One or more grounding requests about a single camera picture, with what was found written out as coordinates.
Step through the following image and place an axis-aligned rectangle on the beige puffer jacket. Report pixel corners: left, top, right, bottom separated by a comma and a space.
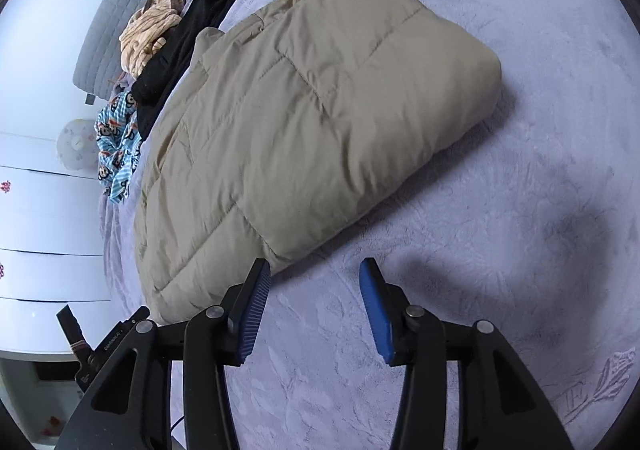
134, 0, 501, 325

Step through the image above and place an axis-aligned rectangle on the white drawer cabinet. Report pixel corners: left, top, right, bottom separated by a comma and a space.
1, 133, 117, 361

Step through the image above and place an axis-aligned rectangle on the lavender bed blanket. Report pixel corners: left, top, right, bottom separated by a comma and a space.
226, 0, 639, 449

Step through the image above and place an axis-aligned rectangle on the white round plush toy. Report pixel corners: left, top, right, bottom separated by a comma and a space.
56, 119, 99, 172

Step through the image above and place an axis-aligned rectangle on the blue monkey print pajamas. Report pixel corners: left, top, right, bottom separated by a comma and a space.
94, 91, 142, 203

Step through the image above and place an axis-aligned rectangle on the peach striped garment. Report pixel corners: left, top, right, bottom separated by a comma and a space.
118, 0, 186, 79

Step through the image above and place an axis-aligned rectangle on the black folded garment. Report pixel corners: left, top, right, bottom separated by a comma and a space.
130, 0, 235, 140

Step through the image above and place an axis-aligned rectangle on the grey quilted headboard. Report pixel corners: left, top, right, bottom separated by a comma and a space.
73, 0, 147, 100

